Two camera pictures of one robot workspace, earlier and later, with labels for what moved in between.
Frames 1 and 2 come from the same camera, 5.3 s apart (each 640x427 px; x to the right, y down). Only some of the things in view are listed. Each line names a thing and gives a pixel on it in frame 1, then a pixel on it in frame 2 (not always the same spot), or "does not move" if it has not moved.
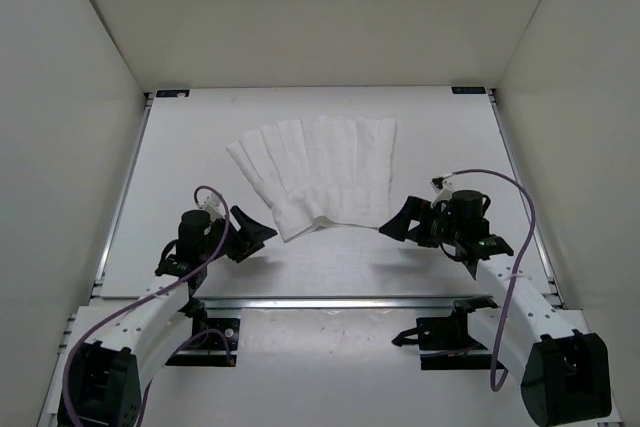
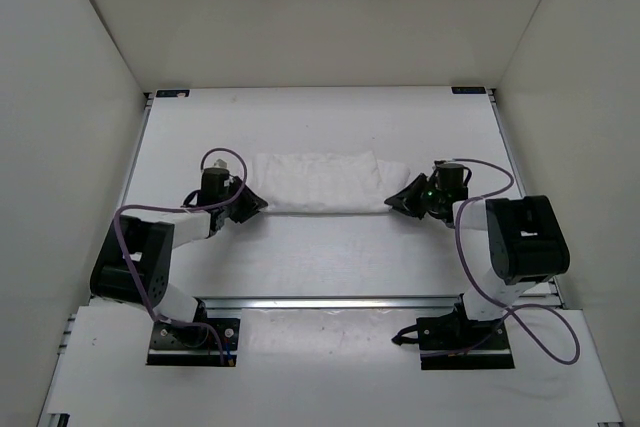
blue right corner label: x=468 y=90 does not move
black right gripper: x=398 y=227 -> x=406 y=199
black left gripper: x=249 y=237 -> x=251 y=205
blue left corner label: x=172 y=93 does not move
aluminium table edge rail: x=340 y=303 does not move
